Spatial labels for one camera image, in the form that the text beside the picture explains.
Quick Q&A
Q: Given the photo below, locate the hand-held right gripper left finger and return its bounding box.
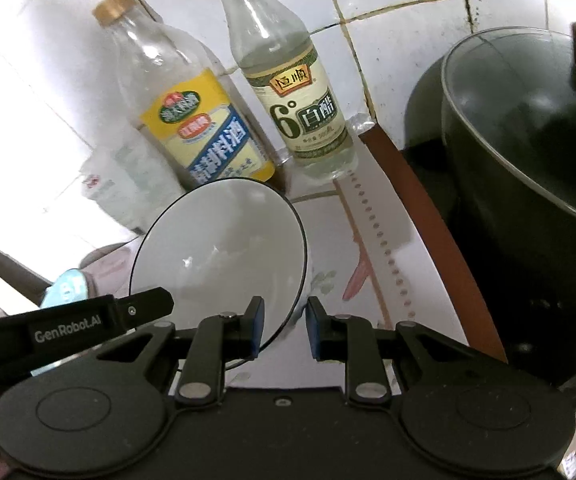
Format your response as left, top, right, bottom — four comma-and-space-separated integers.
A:
97, 296, 267, 408

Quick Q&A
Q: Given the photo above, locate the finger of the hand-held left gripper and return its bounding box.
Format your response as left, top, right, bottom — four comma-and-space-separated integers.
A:
115, 286, 175, 331

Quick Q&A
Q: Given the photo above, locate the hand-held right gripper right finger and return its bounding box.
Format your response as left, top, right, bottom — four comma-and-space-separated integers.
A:
305, 297, 473, 406

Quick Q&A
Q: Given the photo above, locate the white bowl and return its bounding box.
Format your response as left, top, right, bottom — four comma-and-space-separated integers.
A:
129, 177, 311, 373

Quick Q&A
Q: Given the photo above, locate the light blue round lid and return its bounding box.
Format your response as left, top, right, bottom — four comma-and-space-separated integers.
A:
30, 268, 100, 378

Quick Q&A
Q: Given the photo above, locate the floral tablecloth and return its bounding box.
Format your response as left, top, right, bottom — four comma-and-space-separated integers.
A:
78, 125, 576, 480

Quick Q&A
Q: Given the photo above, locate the white plastic salt bag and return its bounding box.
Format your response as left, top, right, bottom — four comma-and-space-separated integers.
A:
80, 145, 183, 233

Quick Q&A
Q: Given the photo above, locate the black stove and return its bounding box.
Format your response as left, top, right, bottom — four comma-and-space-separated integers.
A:
402, 145, 576, 403

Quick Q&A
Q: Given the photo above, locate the yellow label cooking wine bottle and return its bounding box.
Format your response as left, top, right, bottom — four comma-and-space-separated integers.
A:
92, 0, 276, 191

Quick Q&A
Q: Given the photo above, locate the clear white vinegar bottle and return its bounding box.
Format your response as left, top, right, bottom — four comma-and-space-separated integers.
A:
198, 0, 359, 181

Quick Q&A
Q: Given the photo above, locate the dark cooking pot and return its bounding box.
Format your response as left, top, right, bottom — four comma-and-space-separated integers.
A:
405, 27, 576, 386

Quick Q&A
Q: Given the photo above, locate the glass pot lid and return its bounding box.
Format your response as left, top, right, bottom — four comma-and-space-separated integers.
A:
440, 21, 576, 241

